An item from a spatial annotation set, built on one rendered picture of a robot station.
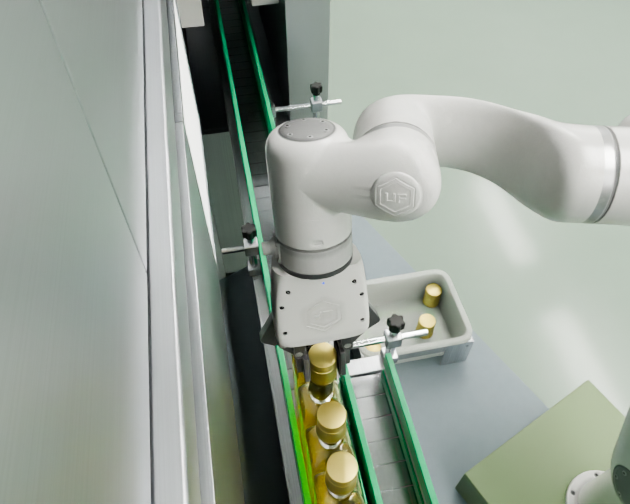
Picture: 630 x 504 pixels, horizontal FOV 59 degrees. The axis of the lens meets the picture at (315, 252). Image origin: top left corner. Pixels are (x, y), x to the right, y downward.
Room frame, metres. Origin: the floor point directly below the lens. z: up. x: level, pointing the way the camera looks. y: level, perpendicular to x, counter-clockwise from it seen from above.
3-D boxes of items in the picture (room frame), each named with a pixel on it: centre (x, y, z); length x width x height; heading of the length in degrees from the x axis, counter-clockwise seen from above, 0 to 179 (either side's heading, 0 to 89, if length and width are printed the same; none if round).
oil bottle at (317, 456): (0.25, -0.02, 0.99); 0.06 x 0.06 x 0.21; 12
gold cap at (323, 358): (0.31, -0.01, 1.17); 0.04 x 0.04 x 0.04
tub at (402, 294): (0.60, -0.18, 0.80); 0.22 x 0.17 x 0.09; 101
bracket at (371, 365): (0.46, -0.09, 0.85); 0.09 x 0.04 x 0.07; 101
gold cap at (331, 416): (0.25, -0.02, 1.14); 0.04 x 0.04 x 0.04
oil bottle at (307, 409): (0.31, -0.01, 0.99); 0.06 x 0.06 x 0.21; 12
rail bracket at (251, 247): (0.66, 0.14, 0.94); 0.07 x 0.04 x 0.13; 101
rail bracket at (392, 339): (0.47, -0.11, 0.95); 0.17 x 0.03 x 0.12; 101
